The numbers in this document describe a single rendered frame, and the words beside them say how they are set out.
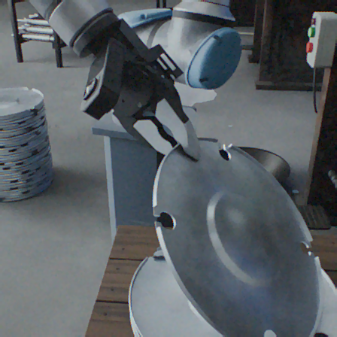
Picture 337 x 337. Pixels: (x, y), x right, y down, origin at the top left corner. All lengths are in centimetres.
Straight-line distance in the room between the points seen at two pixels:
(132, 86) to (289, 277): 32
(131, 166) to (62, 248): 46
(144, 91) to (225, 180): 16
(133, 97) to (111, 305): 30
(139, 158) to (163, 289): 39
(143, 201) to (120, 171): 8
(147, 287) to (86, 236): 75
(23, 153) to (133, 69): 102
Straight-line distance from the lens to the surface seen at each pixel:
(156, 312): 63
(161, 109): 56
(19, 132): 151
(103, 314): 67
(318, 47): 126
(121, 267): 74
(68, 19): 58
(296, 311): 61
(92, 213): 149
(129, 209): 105
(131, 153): 97
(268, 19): 258
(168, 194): 52
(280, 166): 169
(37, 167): 160
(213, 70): 82
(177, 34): 84
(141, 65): 56
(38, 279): 128
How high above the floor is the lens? 84
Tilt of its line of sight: 29 degrees down
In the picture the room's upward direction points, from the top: straight up
